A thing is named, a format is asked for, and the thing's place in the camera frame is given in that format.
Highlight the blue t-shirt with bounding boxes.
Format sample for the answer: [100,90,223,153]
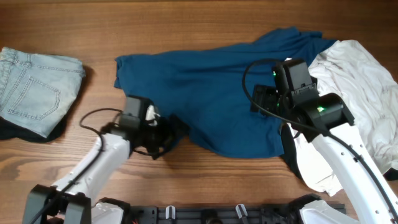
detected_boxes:
[114,27,334,159]

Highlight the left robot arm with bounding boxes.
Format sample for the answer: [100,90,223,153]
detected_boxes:
[22,95,190,223]

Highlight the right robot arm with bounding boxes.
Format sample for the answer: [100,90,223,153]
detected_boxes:
[244,58,397,223]

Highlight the black garment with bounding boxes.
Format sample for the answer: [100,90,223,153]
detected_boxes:
[281,120,397,184]

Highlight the white garment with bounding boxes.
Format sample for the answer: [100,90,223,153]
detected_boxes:
[290,40,397,196]

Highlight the folded light denim shorts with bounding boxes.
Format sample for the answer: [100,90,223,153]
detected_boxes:
[1,47,85,138]

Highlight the dark garment under shorts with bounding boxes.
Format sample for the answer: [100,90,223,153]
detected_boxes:
[1,114,68,143]

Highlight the left black cable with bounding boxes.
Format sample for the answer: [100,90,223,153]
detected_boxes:
[29,108,124,224]

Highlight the black cable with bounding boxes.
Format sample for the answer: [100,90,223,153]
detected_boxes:
[241,58,398,212]
[29,108,124,224]

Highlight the right black cable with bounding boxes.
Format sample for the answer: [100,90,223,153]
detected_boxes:
[241,58,398,212]

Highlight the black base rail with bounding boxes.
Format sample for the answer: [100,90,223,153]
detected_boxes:
[127,194,321,224]

